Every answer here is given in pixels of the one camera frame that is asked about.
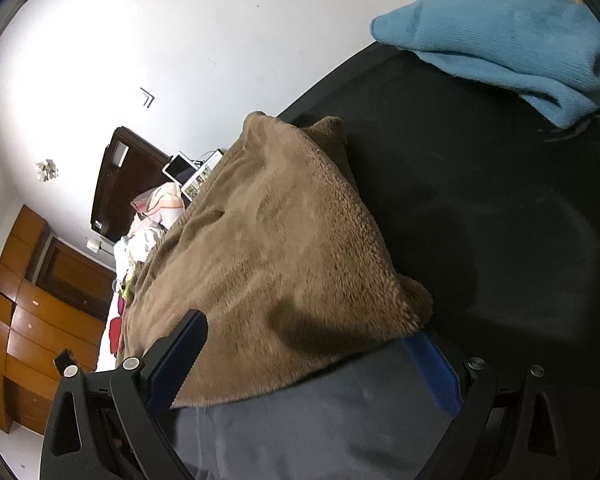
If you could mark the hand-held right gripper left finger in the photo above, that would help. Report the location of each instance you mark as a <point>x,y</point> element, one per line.
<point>180,360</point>

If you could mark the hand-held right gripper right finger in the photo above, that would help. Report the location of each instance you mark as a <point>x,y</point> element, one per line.
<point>430,367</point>

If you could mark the brown fleece garment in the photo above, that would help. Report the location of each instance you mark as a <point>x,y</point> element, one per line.
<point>280,260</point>

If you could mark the red cloth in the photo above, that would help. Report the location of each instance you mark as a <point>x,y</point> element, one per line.
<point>114,335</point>

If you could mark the white bed sheet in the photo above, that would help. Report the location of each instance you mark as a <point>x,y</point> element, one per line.
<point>103,360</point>

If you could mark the green plush toy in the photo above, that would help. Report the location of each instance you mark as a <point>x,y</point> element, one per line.
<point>125,288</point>

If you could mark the patterned crumpled quilt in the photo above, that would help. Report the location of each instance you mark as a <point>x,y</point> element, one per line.
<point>142,240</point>

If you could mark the wooden wardrobe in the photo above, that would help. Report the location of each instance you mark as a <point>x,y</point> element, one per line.
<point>30,320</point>

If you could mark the dark grey bed cover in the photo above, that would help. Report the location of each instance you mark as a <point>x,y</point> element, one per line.
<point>480,210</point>

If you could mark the photo collage display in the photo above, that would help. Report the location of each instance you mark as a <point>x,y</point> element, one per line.
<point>200,183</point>

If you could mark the dark wooden headboard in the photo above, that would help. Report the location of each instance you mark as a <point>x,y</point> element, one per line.
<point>125,185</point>

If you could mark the white tablet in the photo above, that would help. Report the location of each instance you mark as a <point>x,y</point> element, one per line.
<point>179,167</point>

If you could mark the blue knit sweater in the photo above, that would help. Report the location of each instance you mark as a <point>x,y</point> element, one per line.
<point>505,35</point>

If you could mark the white wall switch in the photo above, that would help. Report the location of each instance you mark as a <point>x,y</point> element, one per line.
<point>94,245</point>

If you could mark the small wall ornament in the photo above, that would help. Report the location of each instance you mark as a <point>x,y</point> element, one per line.
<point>47,170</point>

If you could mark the chevron wall sticker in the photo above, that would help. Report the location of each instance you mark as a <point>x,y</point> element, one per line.
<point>149,96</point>

